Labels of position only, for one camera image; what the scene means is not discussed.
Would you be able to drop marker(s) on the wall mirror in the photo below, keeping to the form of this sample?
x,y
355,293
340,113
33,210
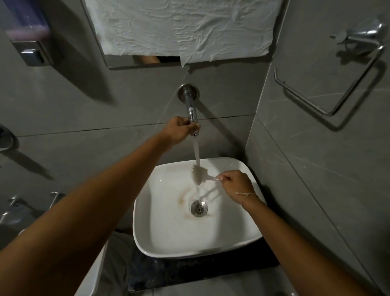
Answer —
x,y
122,61

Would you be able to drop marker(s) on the wall soap dispenser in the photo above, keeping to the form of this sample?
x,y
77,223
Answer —
x,y
27,30

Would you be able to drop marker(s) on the chrome wall faucet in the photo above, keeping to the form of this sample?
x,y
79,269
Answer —
x,y
189,102

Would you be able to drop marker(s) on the white brush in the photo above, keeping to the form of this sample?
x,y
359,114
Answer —
x,y
199,177

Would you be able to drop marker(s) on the white ceramic sink basin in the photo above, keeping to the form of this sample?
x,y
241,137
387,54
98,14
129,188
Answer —
x,y
170,225

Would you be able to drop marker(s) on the white toilet cistern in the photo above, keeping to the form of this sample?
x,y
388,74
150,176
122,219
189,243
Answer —
x,y
93,271

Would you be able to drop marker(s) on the chrome wall fixture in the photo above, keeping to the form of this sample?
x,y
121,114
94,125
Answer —
x,y
5,138

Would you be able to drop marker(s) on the person's right forearm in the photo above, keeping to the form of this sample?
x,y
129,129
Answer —
x,y
292,250

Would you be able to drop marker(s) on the person's right hand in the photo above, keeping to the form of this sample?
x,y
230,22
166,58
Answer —
x,y
239,186

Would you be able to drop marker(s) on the chrome wall hook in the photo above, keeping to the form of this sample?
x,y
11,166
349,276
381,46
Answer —
x,y
10,207
56,198

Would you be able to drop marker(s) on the running water stream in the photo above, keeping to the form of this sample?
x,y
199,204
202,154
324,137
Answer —
x,y
196,151

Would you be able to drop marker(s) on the person's left hand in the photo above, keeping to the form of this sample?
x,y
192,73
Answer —
x,y
175,129

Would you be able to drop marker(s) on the person's right fingers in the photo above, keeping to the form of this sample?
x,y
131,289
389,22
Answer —
x,y
225,177

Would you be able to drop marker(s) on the person's left fingers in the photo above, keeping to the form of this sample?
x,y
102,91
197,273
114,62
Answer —
x,y
189,126

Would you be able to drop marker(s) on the person's left forearm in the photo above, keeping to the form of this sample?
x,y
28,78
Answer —
x,y
91,219

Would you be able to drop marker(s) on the chrome sink drain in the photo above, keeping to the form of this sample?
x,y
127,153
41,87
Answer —
x,y
199,208

